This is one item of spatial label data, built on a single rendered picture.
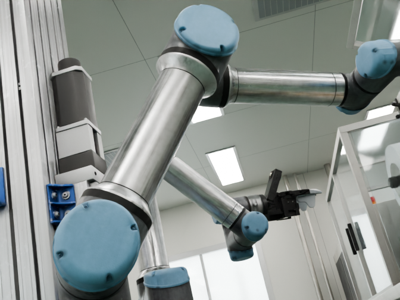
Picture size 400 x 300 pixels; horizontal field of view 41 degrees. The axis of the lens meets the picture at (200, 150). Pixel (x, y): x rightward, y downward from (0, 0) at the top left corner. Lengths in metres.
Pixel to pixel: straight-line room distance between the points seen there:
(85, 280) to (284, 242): 6.12
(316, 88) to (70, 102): 0.58
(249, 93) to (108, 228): 0.49
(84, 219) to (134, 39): 2.82
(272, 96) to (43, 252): 0.57
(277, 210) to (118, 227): 1.00
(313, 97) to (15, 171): 0.66
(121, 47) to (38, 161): 2.43
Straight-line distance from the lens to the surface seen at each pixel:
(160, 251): 1.53
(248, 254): 1.58
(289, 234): 6.82
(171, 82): 0.89
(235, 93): 1.09
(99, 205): 0.75
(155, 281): 1.36
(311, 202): 1.72
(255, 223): 1.46
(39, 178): 1.17
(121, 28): 3.40
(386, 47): 1.11
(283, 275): 6.74
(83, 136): 1.26
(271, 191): 1.68
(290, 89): 1.13
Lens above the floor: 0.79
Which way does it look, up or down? 22 degrees up
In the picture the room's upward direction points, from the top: 13 degrees counter-clockwise
